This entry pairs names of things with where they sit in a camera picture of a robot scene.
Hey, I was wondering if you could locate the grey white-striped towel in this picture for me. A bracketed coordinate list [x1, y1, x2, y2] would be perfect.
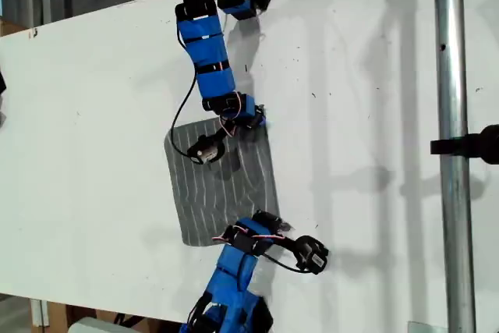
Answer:
[163, 116, 292, 248]

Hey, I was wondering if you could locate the white plastic object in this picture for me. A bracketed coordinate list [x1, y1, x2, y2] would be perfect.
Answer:
[69, 316, 137, 333]

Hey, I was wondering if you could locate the black clamp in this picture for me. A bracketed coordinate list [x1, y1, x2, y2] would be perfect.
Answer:
[430, 124, 499, 165]

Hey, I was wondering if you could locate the brown cardboard box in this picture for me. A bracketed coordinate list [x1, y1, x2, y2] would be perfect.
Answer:
[46, 301, 184, 333]
[0, 17, 28, 37]

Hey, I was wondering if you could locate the grey metal table leg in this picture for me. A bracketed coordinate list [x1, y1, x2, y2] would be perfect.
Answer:
[30, 298, 50, 328]

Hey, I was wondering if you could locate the black camera stalk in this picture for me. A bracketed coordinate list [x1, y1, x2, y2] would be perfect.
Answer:
[212, 122, 237, 143]
[268, 236, 301, 253]

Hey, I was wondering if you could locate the black camera cable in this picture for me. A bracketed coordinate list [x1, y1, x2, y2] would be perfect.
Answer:
[260, 253, 310, 274]
[169, 73, 198, 157]

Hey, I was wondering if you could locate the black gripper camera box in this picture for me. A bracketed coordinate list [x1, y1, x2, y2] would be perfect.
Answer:
[294, 235, 330, 276]
[186, 134, 226, 166]

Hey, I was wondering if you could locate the steel post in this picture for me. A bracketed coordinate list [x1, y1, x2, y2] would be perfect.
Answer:
[432, 0, 477, 333]

